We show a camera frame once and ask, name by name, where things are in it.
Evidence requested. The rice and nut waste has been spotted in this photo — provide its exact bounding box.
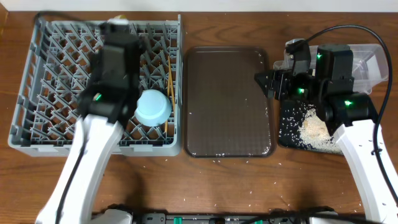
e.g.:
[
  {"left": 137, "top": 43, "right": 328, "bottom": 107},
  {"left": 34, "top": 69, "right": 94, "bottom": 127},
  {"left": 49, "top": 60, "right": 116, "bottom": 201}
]
[{"left": 279, "top": 101, "right": 343, "bottom": 155}]

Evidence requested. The wooden chopstick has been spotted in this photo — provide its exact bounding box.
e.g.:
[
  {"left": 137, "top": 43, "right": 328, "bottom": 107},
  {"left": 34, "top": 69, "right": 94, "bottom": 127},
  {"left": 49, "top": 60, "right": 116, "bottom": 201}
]
[
  {"left": 164, "top": 71, "right": 177, "bottom": 133},
  {"left": 167, "top": 57, "right": 174, "bottom": 96}
]

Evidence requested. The light blue bowl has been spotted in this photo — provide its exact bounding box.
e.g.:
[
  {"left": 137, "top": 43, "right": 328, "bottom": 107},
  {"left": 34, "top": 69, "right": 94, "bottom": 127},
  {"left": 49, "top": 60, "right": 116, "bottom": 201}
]
[{"left": 134, "top": 90, "right": 170, "bottom": 127}]

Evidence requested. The yellow plate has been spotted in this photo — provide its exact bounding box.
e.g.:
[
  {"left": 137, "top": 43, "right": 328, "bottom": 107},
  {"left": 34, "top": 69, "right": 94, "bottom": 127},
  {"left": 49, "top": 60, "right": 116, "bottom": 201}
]
[{"left": 114, "top": 15, "right": 127, "bottom": 19}]

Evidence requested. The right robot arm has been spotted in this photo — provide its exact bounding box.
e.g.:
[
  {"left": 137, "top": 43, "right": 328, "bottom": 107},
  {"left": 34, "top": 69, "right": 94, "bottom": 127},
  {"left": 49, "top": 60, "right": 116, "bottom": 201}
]
[{"left": 254, "top": 42, "right": 397, "bottom": 223}]

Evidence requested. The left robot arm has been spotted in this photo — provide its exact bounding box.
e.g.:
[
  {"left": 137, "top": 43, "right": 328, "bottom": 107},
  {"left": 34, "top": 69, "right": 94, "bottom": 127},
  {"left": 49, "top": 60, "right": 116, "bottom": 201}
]
[{"left": 36, "top": 19, "right": 144, "bottom": 223}]

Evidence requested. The black waste tray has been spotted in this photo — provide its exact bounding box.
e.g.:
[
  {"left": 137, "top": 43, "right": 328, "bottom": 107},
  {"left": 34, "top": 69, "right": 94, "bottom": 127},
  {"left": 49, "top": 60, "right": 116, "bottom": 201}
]
[{"left": 277, "top": 99, "right": 346, "bottom": 156}]

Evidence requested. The clear plastic waste bin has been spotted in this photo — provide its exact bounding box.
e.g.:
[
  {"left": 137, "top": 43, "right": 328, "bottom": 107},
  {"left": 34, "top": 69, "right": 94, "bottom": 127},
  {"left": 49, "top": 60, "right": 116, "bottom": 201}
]
[{"left": 273, "top": 44, "right": 389, "bottom": 95}]

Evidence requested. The grey plastic dishwasher rack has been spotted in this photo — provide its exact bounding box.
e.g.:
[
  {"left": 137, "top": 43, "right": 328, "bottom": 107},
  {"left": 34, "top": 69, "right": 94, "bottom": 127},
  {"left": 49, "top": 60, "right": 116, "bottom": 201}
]
[{"left": 8, "top": 19, "right": 183, "bottom": 157}]

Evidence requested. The dark brown serving tray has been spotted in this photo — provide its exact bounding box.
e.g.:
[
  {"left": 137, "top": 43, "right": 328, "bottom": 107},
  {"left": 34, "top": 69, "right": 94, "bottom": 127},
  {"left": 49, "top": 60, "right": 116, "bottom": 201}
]
[{"left": 182, "top": 47, "right": 276, "bottom": 158}]

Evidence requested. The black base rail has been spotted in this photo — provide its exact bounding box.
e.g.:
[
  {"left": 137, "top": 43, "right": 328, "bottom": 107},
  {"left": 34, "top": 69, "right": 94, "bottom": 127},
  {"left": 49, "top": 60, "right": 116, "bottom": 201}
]
[{"left": 93, "top": 203, "right": 374, "bottom": 224}]

